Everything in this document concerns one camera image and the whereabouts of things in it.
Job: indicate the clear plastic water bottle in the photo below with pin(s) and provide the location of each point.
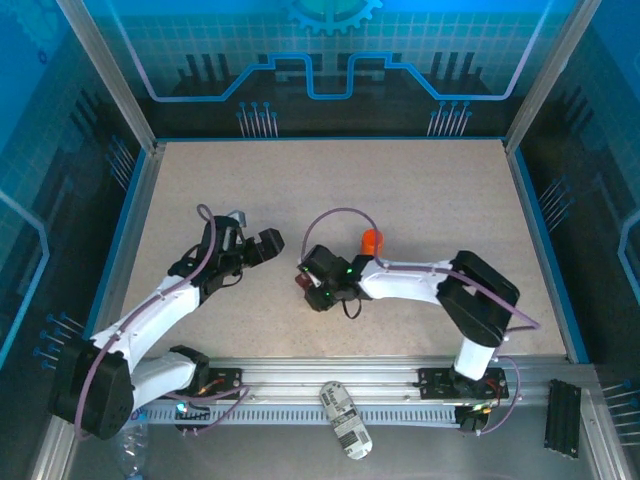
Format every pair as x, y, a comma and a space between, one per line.
132, 450

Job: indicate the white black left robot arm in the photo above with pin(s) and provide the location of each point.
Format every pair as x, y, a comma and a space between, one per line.
150, 310

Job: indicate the black controller box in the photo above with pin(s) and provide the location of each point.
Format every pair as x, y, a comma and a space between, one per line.
192, 414
472, 420

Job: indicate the aluminium side rail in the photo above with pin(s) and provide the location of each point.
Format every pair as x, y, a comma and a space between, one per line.
527, 200
142, 185

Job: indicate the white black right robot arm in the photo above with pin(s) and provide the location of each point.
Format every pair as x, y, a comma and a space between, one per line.
400, 285

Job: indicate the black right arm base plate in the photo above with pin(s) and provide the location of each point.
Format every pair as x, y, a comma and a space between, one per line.
435, 382

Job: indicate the aluminium frame post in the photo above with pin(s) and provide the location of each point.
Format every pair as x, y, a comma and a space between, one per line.
119, 85
544, 85

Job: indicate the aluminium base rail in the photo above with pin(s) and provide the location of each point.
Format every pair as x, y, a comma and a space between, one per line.
325, 370

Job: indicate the black ribbed block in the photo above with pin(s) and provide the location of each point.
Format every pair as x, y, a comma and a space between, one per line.
562, 417

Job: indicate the orange pill bottle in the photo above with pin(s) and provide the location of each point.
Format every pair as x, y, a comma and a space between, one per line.
369, 250

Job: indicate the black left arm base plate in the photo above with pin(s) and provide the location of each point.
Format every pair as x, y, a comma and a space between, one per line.
227, 380

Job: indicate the red weekly pill organizer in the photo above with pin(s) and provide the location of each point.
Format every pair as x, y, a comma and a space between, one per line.
301, 283

